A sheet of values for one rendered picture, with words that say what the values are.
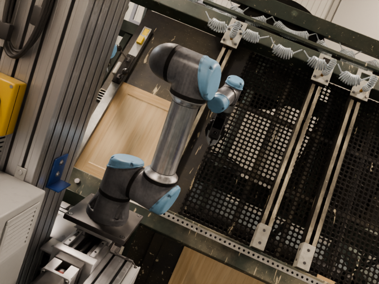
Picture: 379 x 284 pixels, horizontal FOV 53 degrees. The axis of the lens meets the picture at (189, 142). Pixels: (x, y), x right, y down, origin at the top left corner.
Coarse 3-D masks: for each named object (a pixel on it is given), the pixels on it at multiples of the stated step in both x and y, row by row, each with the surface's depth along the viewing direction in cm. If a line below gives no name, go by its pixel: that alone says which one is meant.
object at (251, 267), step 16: (80, 176) 194; (80, 192) 191; (144, 208) 190; (144, 224) 188; (160, 224) 188; (176, 224) 188; (176, 240) 187; (192, 240) 186; (208, 240) 187; (208, 256) 192; (224, 256) 184; (240, 256) 185; (256, 272) 183; (272, 272) 183; (304, 272) 184
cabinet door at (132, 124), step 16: (128, 96) 215; (144, 96) 215; (112, 112) 211; (128, 112) 211; (144, 112) 212; (160, 112) 212; (96, 128) 207; (112, 128) 208; (128, 128) 208; (144, 128) 209; (160, 128) 209; (96, 144) 204; (112, 144) 204; (128, 144) 205; (144, 144) 205; (80, 160) 200; (96, 160) 201; (144, 160) 202; (96, 176) 198
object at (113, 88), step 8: (144, 40) 225; (136, 48) 223; (136, 56) 222; (112, 88) 213; (104, 96) 211; (112, 96) 212; (104, 104) 210; (96, 112) 208; (104, 112) 210; (96, 120) 206; (88, 128) 204; (88, 136) 203; (80, 152) 200
